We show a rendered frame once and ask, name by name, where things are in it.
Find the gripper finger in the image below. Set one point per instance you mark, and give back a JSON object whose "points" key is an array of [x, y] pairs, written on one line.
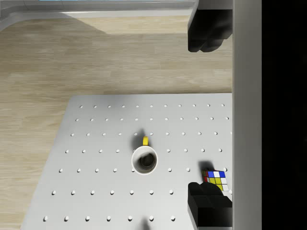
{"points": [[208, 28], [208, 206]]}

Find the yellow mug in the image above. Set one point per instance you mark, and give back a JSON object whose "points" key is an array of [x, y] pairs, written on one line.
{"points": [[144, 167]]}

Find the puzzle cube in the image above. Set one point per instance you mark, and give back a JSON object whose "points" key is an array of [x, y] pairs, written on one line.
{"points": [[217, 180]]}

